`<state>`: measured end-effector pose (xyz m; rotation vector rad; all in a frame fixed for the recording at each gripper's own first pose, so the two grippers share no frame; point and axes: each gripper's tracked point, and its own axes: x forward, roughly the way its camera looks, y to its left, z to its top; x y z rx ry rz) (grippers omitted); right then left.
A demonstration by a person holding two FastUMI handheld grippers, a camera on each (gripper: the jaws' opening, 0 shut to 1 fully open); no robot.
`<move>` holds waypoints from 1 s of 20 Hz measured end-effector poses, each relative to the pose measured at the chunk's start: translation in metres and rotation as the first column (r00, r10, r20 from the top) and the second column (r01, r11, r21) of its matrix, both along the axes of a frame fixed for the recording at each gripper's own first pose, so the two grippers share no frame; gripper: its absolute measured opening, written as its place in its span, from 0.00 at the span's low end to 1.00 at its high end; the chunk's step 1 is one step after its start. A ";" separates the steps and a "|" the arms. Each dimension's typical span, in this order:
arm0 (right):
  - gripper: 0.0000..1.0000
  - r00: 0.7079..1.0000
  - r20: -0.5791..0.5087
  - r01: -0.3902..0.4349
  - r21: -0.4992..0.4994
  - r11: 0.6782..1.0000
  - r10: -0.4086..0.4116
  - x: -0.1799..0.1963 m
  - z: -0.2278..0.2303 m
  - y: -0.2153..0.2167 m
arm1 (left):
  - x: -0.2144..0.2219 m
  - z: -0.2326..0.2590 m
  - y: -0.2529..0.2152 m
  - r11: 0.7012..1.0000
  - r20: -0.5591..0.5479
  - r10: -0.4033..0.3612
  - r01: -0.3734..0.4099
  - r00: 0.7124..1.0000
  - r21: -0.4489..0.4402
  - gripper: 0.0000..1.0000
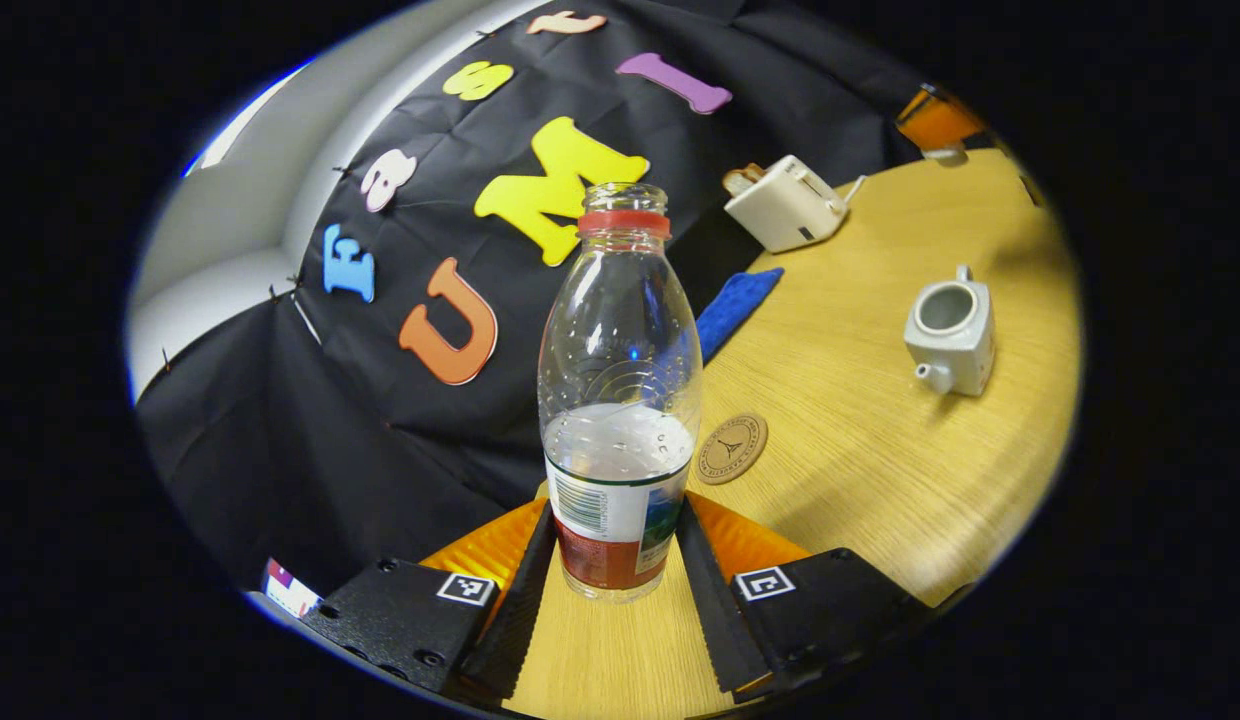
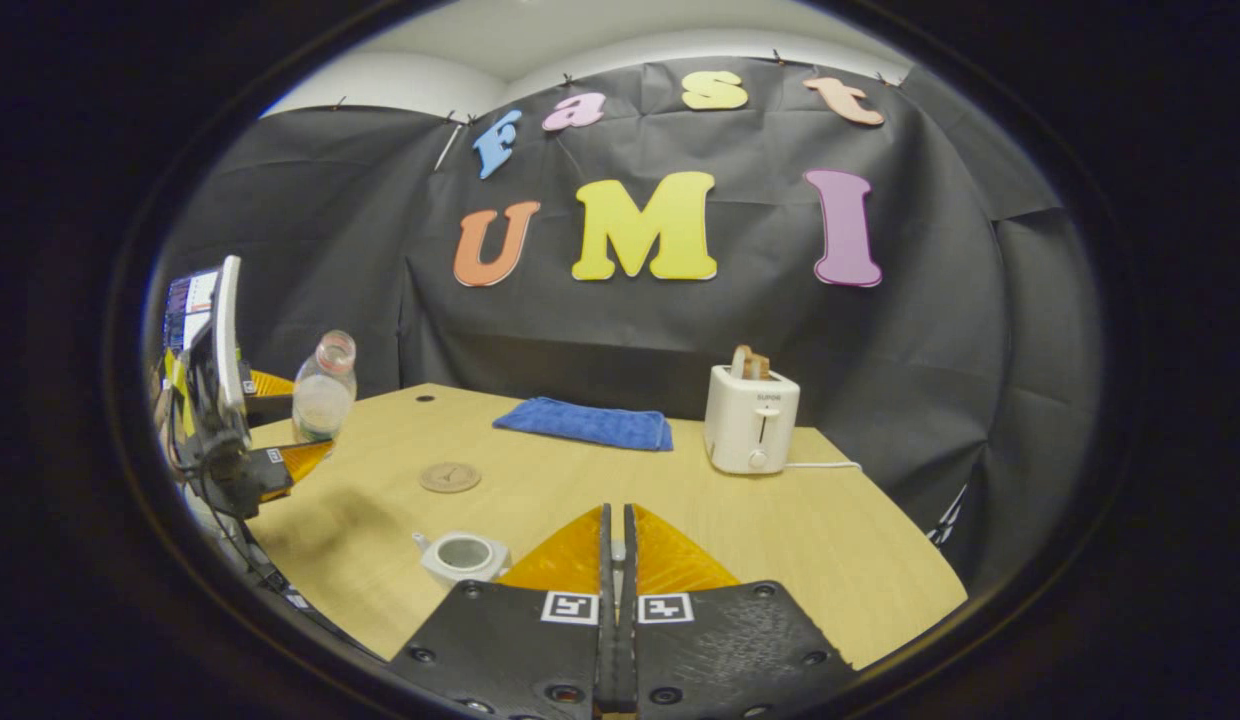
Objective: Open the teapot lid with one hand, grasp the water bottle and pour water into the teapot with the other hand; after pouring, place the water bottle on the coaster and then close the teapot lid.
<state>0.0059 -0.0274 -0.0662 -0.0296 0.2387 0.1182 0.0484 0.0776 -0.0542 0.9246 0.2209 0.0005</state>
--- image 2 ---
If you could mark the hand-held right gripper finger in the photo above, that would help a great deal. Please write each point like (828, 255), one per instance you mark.
(629, 560)
(606, 560)

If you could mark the white teacup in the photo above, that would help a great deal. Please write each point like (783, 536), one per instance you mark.
(465, 555)

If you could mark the bread slice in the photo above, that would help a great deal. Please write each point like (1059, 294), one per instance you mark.
(750, 362)

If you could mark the computer monitor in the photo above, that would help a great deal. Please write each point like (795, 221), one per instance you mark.
(185, 305)

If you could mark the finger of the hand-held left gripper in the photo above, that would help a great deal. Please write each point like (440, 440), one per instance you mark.
(300, 460)
(270, 385)

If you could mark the black backdrop cloth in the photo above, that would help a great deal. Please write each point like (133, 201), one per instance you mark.
(680, 330)

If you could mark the blue towel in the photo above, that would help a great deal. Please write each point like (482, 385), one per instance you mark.
(585, 424)

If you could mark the round wooden coaster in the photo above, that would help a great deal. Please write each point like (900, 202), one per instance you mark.
(450, 477)

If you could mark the clear plastic water bottle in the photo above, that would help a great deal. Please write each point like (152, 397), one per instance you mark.
(323, 395)

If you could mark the white toaster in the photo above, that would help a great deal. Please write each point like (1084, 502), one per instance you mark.
(750, 420)

